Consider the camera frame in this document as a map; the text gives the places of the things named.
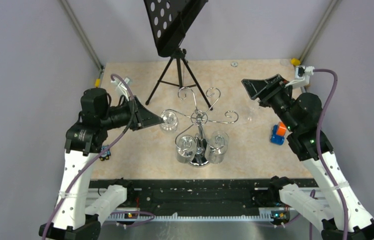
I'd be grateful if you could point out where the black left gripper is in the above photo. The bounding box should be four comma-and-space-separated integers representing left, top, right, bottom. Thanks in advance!
100, 94, 164, 131

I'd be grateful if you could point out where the chrome wine glass rack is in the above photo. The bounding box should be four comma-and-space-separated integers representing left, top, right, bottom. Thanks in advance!
166, 87, 239, 168

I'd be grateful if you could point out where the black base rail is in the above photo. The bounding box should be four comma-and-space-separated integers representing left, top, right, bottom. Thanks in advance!
89, 178, 322, 220

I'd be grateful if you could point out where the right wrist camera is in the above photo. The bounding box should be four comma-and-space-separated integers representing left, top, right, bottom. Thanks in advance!
286, 65, 315, 89

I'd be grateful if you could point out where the black music stand tripod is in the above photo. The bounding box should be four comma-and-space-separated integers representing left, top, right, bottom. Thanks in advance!
144, 0, 213, 110

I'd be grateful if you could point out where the blue owl sticker toy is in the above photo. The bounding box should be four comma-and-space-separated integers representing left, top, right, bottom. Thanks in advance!
99, 145, 111, 162

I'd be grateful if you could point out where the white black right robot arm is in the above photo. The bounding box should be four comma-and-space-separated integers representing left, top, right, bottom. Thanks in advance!
241, 74, 374, 240

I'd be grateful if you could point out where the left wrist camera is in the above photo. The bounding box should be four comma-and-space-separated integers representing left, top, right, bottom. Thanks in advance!
110, 74, 134, 99

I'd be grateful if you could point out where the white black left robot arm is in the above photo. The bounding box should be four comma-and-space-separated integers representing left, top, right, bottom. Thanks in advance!
39, 88, 163, 240

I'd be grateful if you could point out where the blue orange toy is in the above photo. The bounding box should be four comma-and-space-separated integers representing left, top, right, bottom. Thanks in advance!
270, 121, 287, 146

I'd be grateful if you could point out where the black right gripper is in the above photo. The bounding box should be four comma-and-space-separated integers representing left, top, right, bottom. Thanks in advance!
241, 74, 298, 133

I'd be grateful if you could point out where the clear wine glass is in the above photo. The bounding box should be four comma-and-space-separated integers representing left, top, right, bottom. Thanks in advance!
205, 130, 230, 164
159, 109, 179, 134
247, 98, 260, 122
175, 134, 197, 164

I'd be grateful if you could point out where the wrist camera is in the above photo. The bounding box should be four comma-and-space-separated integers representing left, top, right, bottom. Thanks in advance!
286, 65, 315, 89
110, 74, 134, 99

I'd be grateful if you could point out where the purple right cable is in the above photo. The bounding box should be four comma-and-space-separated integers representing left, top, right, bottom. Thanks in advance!
307, 67, 350, 240

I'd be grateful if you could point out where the yellow corner clip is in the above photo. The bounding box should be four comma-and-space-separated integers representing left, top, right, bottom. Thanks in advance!
94, 78, 101, 88
290, 58, 301, 66

